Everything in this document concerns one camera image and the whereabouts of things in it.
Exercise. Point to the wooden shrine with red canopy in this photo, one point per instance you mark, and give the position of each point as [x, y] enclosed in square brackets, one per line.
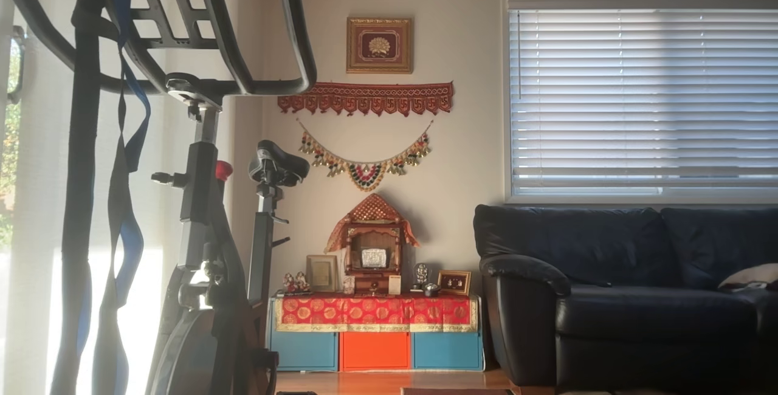
[372, 243]

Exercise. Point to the silver idol statue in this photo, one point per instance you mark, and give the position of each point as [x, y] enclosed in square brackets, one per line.
[420, 273]

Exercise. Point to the small white card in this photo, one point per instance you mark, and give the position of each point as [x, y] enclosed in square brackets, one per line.
[394, 285]

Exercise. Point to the small glass holder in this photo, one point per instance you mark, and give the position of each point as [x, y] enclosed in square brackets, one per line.
[349, 286]

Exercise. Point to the small dark round bowl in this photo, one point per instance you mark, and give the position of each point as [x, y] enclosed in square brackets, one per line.
[431, 290]

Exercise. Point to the small gold framed picture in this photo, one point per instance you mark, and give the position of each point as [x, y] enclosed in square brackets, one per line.
[454, 282]

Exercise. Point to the red and gold cloth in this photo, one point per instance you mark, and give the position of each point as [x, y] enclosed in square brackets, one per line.
[374, 312]

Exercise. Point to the small colourful figurines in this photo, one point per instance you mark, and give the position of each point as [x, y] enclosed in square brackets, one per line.
[296, 284]

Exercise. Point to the blue and orange cabinet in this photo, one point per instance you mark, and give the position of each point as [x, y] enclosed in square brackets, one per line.
[375, 351]

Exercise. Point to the black exercise bike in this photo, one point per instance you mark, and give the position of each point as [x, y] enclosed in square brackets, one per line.
[200, 188]

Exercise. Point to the dark floor rug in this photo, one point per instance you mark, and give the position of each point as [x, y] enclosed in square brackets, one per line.
[456, 391]

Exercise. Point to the black leather sofa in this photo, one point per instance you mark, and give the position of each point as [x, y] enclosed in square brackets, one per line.
[608, 298]

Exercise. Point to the white window blind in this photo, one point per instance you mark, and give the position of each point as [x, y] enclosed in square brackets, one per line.
[644, 97]

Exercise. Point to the white sheer curtain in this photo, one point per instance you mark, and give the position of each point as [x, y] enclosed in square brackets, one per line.
[39, 170]

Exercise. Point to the white cushion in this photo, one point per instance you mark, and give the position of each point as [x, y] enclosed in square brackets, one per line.
[753, 274]

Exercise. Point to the beaded garland wall hanging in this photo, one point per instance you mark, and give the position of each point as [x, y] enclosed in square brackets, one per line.
[364, 175]

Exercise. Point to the red embroidered wall hanging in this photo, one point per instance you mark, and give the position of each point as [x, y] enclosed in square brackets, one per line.
[364, 98]

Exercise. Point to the pale standing picture frame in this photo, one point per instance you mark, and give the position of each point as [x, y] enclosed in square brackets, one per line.
[321, 273]

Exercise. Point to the gold framed wall picture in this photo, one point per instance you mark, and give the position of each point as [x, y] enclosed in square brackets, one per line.
[379, 45]

